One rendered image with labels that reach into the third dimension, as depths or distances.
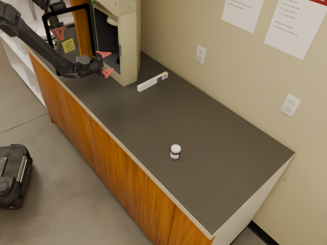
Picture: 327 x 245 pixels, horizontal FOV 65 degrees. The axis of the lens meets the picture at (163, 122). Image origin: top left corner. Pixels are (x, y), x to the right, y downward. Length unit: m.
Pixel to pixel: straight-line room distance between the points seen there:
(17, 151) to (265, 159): 1.92
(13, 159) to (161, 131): 1.38
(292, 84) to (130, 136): 0.87
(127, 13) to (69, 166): 1.53
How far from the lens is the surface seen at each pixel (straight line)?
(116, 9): 1.50
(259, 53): 1.47
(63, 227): 2.23
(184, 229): 1.39
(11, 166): 2.38
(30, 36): 1.25
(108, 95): 1.69
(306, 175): 1.67
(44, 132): 2.89
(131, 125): 1.47
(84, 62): 1.36
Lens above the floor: 1.97
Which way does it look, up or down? 44 degrees down
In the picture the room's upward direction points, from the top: 5 degrees clockwise
